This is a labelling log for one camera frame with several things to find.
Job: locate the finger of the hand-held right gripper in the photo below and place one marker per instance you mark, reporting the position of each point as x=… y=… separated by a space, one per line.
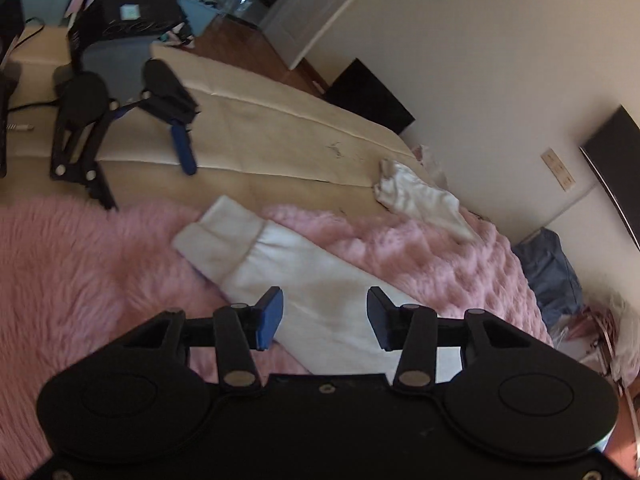
x=75 y=155
x=184 y=152

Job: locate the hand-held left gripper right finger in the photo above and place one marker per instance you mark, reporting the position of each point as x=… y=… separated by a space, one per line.
x=380 y=317

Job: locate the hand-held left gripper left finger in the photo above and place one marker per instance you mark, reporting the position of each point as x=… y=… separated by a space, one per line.
x=269 y=317

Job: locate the white printed sweatshirt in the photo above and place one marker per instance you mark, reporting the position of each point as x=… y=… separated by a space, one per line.
x=320 y=280

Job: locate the beige mattress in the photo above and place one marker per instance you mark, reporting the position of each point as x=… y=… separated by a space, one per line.
x=275 y=130

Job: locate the black stand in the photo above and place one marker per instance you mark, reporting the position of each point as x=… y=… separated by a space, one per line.
x=7 y=70

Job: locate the pink fluffy blanket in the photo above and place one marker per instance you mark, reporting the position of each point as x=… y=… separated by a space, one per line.
x=75 y=270

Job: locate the small white garment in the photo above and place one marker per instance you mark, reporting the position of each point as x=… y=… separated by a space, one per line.
x=420 y=195

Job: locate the blue jeans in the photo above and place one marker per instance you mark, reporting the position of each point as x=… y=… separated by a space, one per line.
x=550 y=275

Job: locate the grey door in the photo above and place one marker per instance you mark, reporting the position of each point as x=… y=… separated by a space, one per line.
x=310 y=5

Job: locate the black flat panel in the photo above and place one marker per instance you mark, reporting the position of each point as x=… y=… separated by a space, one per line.
x=372 y=95

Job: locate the pink bag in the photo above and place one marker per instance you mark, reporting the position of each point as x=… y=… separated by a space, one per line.
x=595 y=330

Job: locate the white crumpled cloth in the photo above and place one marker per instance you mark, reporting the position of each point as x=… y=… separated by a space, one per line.
x=625 y=335

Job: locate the beige wall switch plate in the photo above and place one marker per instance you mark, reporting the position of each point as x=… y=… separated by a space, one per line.
x=559 y=169

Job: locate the black wall screen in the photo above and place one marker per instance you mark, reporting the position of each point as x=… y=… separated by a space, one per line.
x=617 y=160

